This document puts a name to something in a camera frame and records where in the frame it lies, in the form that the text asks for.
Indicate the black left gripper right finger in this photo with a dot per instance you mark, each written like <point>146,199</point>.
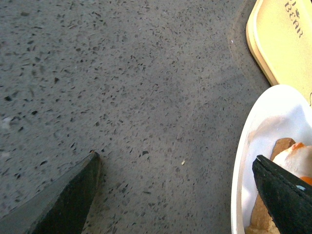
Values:
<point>287,198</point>

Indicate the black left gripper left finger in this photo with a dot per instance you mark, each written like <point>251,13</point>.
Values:
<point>60,208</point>

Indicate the white round plate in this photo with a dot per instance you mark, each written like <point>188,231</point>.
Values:
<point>281,111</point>

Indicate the bottom bread slice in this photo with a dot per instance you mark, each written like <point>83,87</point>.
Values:
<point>261,221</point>

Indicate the fake fried egg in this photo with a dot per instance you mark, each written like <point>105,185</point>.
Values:
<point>297,160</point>

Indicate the yellow bear tray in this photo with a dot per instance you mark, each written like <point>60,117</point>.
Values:
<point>279,36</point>

